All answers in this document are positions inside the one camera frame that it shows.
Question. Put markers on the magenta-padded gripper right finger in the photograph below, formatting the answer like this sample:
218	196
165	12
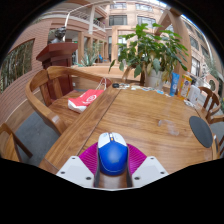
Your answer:
150	170

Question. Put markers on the dark grey round mouse pad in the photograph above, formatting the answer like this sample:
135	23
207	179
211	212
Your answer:
200	131

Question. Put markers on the spiky green plant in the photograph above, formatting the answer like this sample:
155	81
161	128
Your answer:
90	57

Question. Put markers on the yellow liquid bottle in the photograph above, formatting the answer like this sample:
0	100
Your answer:
185	87

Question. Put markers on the large leafy potted plant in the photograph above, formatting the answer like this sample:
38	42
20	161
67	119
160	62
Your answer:
150	50

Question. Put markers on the dark bust statue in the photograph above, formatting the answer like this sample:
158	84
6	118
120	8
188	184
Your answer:
59	35

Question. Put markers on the blue and white computer mouse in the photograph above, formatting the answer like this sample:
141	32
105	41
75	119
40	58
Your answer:
112	156

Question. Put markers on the red and white bag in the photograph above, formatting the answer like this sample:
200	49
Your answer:
83	100

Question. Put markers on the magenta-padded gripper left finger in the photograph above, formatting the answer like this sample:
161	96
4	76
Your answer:
75	170

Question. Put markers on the blue squeeze tube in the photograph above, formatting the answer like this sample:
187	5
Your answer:
174	84

